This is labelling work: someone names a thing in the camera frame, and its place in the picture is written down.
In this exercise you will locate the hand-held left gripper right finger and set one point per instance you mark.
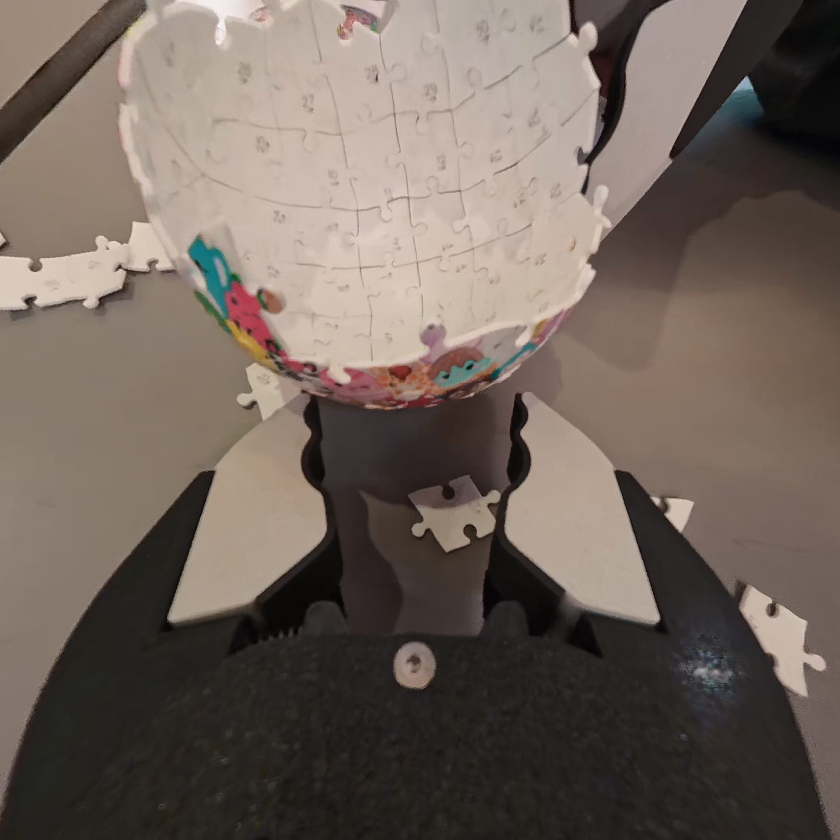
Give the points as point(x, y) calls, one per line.
point(571, 525)

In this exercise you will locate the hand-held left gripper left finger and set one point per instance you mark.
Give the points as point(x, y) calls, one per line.
point(256, 525)

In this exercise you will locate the colourful puzzle ball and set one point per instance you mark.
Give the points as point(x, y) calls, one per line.
point(394, 197)

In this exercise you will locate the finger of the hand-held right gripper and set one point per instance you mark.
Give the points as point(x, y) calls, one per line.
point(663, 79)

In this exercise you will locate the white joined puzzle piece pair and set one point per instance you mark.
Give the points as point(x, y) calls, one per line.
point(79, 279)

